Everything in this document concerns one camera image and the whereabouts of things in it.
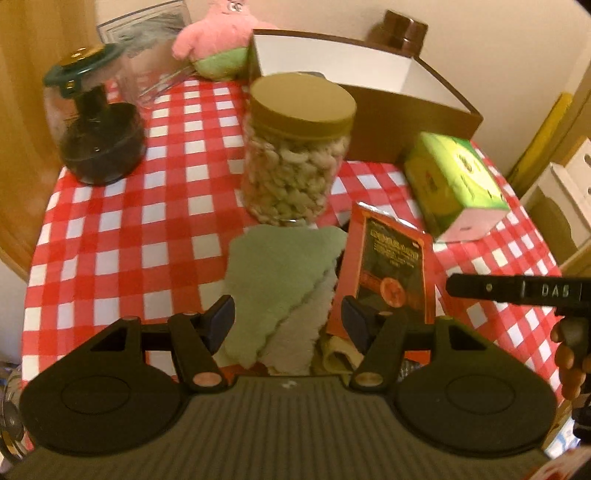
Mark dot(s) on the glass jar with green lid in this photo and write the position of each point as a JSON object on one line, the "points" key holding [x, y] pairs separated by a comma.
{"points": [[99, 134]]}

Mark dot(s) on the clear picture frame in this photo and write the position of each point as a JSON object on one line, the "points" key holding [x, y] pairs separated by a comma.
{"points": [[147, 50]]}

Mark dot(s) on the pink starfish plush toy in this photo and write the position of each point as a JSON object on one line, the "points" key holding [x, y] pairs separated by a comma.
{"points": [[217, 37]]}

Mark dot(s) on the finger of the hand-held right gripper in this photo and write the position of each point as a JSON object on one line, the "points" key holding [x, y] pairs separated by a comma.
{"points": [[485, 288]]}

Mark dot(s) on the cashew jar with gold lid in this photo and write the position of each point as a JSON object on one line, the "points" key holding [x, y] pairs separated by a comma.
{"points": [[295, 157]]}

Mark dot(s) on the green tea box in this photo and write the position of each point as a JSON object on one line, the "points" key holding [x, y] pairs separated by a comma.
{"points": [[455, 180]]}

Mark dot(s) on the grey scalloped cloth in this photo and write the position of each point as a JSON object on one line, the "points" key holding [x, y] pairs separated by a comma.
{"points": [[300, 337]]}

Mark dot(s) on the silver metal object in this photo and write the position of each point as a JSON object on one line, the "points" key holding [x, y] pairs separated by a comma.
{"points": [[11, 415]]}

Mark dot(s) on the green scalloped cloth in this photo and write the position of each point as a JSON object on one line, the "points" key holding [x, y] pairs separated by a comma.
{"points": [[281, 277]]}

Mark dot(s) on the yellow flat board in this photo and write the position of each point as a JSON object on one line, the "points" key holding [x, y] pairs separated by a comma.
{"points": [[547, 134]]}

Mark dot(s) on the yellow cloth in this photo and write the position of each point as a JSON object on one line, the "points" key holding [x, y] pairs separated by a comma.
{"points": [[334, 355]]}

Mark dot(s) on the person's right hand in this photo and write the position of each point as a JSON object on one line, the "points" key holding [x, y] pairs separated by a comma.
{"points": [[567, 364]]}

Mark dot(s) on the wooden panel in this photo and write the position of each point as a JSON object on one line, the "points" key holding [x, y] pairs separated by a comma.
{"points": [[27, 138]]}

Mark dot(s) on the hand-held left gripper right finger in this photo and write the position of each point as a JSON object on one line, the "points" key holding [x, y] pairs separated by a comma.
{"points": [[353, 323]]}

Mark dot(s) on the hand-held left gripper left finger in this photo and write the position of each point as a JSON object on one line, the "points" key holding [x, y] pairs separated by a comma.
{"points": [[224, 318]]}

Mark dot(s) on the brown cardboard box white inside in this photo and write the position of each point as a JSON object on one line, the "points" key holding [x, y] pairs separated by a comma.
{"points": [[392, 115]]}

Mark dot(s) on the brown metal thermos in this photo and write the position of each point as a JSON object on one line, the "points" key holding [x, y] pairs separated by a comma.
{"points": [[402, 32]]}

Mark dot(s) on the red white checkered tablecloth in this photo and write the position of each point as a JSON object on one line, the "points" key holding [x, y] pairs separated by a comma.
{"points": [[138, 240]]}

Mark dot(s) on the red foil packet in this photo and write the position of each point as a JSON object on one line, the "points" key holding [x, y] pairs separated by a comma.
{"points": [[392, 258]]}

